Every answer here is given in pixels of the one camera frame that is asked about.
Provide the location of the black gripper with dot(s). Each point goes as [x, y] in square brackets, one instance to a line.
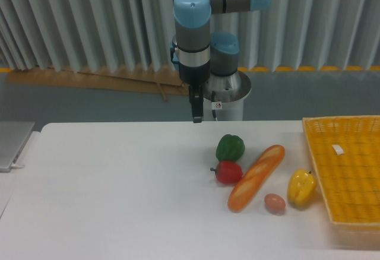
[194, 76]

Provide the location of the green toy bell pepper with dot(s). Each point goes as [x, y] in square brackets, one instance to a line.
[230, 148]

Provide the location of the red toy bell pepper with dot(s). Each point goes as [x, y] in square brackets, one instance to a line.
[227, 172]

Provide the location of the toy baguette bread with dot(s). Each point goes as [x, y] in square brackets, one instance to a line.
[254, 178]

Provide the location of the brown toy egg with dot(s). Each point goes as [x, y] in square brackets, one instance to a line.
[274, 203]

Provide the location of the yellow toy bell pepper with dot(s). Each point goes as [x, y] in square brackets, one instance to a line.
[301, 187]

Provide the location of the yellow woven basket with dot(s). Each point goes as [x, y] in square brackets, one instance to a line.
[349, 183]

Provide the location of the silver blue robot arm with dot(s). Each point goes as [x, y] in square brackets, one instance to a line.
[208, 61]

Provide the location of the brown cardboard sheet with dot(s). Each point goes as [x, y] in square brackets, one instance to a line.
[164, 82]

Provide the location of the grey pleated curtain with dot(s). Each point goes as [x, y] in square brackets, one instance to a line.
[342, 34]

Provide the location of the white label tag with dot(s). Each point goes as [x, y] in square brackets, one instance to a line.
[338, 149]

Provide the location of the silver laptop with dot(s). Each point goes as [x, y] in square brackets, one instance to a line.
[14, 136]

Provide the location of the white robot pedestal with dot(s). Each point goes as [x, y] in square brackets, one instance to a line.
[224, 97]

